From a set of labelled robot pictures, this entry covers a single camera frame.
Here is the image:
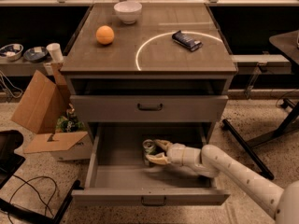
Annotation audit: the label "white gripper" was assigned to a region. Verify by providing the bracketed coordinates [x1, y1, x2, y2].
[146, 139, 201, 168]

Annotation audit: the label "green soda can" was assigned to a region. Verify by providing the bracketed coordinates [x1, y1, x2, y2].
[142, 139, 156, 166]

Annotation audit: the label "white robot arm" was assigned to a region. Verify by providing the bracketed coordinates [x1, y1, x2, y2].
[142, 139, 299, 224]

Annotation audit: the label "open middle drawer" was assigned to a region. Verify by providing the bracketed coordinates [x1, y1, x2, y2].
[72, 123, 229, 206]

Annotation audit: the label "grey drawer cabinet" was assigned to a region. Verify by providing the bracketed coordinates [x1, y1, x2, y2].
[60, 2, 238, 207]

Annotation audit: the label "closed top drawer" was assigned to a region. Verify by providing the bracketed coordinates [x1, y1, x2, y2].
[71, 95, 228, 122]

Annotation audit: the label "green snack bags in box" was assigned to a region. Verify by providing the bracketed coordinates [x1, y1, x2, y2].
[55, 105, 85, 133]

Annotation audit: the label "dark blue snack bag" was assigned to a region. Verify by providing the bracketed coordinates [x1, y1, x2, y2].
[172, 31, 202, 52]

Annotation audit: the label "open cardboard box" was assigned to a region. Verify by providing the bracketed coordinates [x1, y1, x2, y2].
[11, 66, 93, 161]

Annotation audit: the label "orange ball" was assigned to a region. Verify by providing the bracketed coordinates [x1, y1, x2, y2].
[96, 25, 114, 45]

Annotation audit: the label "black table leg base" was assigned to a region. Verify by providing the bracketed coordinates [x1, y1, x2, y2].
[222, 98, 299, 180]

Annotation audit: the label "white ceramic bowl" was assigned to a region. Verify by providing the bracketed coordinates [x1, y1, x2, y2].
[114, 1, 142, 24]

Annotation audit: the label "white paper cup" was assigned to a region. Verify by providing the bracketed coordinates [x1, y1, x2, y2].
[46, 43, 64, 63]

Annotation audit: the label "black office chair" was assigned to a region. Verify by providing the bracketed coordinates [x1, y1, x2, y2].
[0, 130, 81, 224]

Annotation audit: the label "blue patterned bowl right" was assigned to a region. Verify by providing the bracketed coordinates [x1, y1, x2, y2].
[23, 47, 48, 63]

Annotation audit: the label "blue patterned bowl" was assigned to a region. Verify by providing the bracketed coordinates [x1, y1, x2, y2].
[0, 44, 23, 62]
[23, 47, 48, 63]

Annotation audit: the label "grey low shelf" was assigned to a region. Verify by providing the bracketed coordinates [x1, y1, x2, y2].
[0, 57, 63, 77]

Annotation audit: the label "blue patterned bowl left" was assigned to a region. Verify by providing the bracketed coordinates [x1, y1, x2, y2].
[0, 44, 23, 62]

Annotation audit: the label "black floor cable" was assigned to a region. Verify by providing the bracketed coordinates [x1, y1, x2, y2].
[7, 175, 59, 224]

